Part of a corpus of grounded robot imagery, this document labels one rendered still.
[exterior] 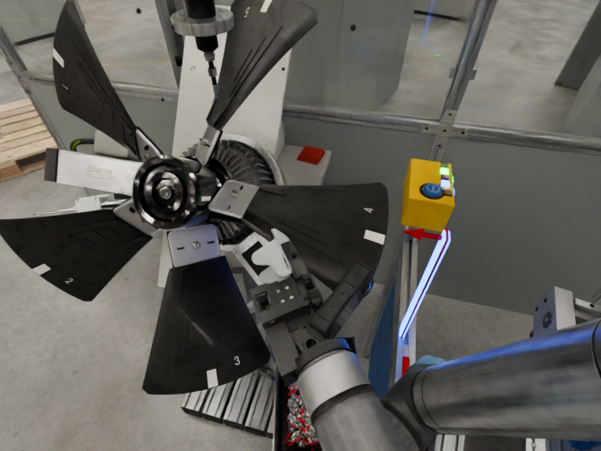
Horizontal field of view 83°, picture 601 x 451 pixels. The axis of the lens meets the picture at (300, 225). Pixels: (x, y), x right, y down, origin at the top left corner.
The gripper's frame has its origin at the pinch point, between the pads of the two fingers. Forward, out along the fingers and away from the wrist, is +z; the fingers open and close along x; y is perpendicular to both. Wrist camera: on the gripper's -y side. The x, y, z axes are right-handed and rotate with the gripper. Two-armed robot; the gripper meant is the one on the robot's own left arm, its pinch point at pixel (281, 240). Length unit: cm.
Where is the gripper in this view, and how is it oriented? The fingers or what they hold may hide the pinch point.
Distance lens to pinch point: 52.9
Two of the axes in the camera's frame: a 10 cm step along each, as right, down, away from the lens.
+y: -9.2, 3.5, -1.9
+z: -3.8, -6.6, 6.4
